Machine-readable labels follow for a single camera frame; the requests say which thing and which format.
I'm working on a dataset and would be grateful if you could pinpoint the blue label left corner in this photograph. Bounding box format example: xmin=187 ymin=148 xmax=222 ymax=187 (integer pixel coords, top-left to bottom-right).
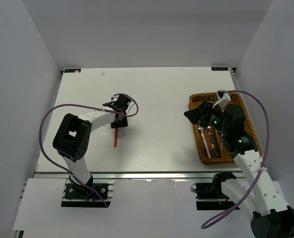
xmin=64 ymin=68 xmax=81 ymax=73

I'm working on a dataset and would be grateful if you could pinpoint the fork with black dotted handle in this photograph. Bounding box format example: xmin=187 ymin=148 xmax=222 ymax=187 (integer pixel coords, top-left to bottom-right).
xmin=220 ymin=135 xmax=224 ymax=150

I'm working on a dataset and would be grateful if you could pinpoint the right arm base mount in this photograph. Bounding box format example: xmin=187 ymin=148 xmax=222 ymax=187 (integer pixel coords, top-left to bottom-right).
xmin=190 ymin=172 xmax=236 ymax=211

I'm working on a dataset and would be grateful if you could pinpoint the blue label right corner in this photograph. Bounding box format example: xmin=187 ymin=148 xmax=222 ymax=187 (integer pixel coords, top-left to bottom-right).
xmin=211 ymin=67 xmax=229 ymax=71

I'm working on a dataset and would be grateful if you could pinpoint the blue label corner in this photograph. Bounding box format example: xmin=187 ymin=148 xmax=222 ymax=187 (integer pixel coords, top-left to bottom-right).
xmin=64 ymin=68 xmax=81 ymax=73
xmin=211 ymin=67 xmax=229 ymax=71

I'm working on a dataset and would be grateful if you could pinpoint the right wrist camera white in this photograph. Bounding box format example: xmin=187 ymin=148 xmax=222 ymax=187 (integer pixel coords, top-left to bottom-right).
xmin=213 ymin=89 xmax=231 ymax=109

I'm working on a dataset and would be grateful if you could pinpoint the red chopstick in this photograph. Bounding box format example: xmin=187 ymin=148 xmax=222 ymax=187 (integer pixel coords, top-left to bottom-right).
xmin=114 ymin=128 xmax=118 ymax=148

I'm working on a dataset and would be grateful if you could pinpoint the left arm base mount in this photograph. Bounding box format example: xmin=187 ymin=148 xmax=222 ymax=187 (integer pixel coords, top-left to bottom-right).
xmin=61 ymin=180 xmax=114 ymax=208

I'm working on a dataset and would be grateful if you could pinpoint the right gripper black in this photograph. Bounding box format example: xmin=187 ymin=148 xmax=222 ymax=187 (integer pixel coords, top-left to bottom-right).
xmin=183 ymin=101 xmax=229 ymax=135

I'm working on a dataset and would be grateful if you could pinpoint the spoon with dark dotted handle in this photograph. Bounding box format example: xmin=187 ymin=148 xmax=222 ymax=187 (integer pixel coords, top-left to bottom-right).
xmin=206 ymin=126 xmax=220 ymax=158

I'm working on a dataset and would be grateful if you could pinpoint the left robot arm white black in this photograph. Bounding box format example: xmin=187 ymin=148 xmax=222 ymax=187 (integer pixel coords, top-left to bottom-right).
xmin=53 ymin=94 xmax=133 ymax=198

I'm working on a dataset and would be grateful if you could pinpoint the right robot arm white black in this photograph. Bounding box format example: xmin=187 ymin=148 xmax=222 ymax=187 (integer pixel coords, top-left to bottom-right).
xmin=184 ymin=102 xmax=294 ymax=238

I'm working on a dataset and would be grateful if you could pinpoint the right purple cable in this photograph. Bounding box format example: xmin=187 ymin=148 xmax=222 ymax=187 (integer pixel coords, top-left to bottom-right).
xmin=201 ymin=90 xmax=271 ymax=229

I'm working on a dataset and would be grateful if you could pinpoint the wicker cutlery basket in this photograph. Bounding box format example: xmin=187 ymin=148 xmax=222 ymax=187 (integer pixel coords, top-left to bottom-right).
xmin=189 ymin=92 xmax=262 ymax=165

